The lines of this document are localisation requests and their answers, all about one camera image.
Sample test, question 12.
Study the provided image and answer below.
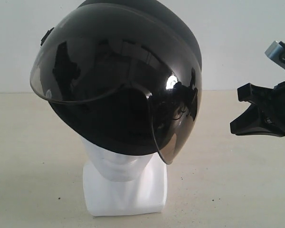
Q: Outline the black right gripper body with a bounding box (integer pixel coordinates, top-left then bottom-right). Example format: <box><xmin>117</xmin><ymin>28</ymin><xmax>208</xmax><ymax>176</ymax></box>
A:
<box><xmin>264</xmin><ymin>81</ymin><xmax>285</xmax><ymax>133</ymax></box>

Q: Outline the black helmet with tinted visor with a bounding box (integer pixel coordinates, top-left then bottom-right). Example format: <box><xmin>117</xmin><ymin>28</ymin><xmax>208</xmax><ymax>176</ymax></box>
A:
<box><xmin>30</xmin><ymin>0</ymin><xmax>202</xmax><ymax>164</ymax></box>

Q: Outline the white mannequin head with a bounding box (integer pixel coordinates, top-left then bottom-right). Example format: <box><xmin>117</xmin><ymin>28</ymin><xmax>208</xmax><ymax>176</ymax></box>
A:
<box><xmin>82</xmin><ymin>138</ymin><xmax>168</xmax><ymax>217</ymax></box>

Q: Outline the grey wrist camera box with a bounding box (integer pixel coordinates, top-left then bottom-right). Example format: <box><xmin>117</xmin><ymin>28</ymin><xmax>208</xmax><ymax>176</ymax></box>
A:
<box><xmin>265</xmin><ymin>40</ymin><xmax>285</xmax><ymax>70</ymax></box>

